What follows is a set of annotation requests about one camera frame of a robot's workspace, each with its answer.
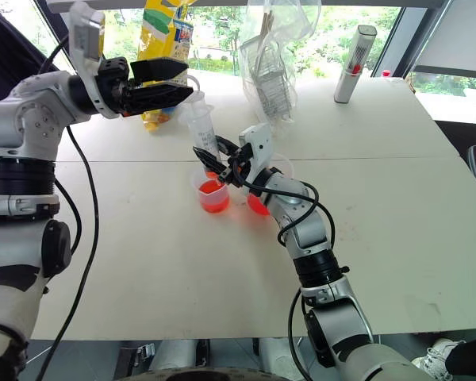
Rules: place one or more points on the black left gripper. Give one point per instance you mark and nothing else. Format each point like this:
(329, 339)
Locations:
(111, 85)

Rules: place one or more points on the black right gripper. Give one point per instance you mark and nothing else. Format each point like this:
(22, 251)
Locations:
(238, 166)

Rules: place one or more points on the clear measuring cylinder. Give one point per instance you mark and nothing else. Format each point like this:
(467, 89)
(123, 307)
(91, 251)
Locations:
(200, 123)

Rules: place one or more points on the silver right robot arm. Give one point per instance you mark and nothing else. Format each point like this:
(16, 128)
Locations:
(313, 230)

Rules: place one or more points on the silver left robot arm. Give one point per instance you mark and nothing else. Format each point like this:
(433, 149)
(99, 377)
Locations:
(24, 119)

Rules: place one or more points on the clear cup with red liquid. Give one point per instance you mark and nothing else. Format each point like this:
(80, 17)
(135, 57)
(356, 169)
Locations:
(258, 206)
(213, 198)

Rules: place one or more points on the yellow snack bag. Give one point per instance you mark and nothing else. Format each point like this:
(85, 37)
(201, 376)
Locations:
(158, 35)

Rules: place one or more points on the clear plastic bag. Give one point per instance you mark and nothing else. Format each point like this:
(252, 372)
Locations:
(285, 24)

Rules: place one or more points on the dark curtain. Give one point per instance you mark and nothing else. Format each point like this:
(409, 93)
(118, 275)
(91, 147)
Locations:
(8, 47)

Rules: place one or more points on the white tube container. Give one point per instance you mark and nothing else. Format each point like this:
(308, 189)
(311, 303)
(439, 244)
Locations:
(355, 63)

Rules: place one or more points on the red bottle cap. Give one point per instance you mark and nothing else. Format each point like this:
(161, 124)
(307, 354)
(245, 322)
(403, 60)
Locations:
(385, 73)

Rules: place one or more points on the white sneaker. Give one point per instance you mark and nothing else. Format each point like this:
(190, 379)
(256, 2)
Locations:
(436, 355)

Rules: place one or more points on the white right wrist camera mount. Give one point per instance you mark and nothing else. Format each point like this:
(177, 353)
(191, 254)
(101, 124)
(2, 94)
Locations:
(259, 147)

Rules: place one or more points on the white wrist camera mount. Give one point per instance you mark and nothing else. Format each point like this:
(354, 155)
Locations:
(86, 39)
(259, 147)

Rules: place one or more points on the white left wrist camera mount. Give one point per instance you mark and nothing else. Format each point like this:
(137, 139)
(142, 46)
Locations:
(86, 39)

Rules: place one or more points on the grey window frame post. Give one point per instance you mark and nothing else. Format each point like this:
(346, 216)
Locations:
(408, 35)

